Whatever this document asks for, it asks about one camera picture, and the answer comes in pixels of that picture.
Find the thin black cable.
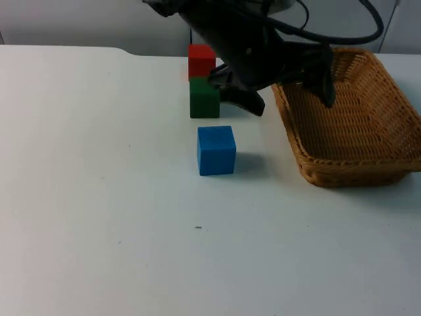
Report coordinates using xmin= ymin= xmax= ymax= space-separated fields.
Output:
xmin=289 ymin=0 xmax=312 ymax=34

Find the red cube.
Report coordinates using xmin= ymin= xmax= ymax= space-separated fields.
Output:
xmin=187 ymin=43 xmax=217 ymax=82

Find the blue cube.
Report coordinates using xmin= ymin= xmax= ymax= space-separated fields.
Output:
xmin=197 ymin=125 xmax=237 ymax=176

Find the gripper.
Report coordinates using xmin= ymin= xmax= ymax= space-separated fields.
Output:
xmin=210 ymin=26 xmax=337 ymax=117

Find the green cube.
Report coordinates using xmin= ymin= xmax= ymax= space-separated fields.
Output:
xmin=189 ymin=76 xmax=221 ymax=119

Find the brown wicker basket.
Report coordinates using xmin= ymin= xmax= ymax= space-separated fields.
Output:
xmin=271 ymin=47 xmax=421 ymax=189

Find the thick black cable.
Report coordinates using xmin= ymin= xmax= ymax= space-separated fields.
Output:
xmin=262 ymin=0 xmax=385 ymax=44

